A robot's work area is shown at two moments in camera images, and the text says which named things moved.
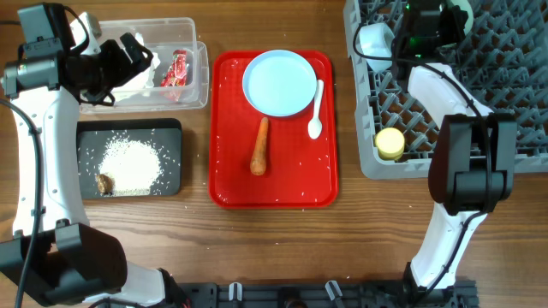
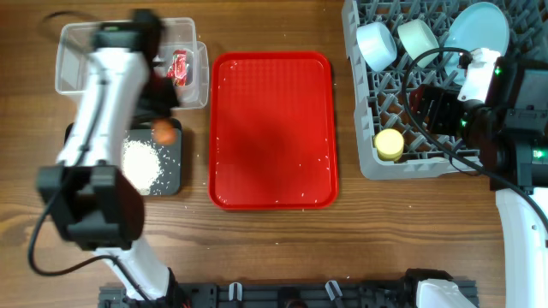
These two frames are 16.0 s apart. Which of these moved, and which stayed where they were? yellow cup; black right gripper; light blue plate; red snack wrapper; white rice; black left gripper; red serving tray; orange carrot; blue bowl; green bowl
Moved: orange carrot; green bowl; black right gripper; black left gripper; light blue plate
Stayed: red serving tray; yellow cup; white rice; red snack wrapper; blue bowl
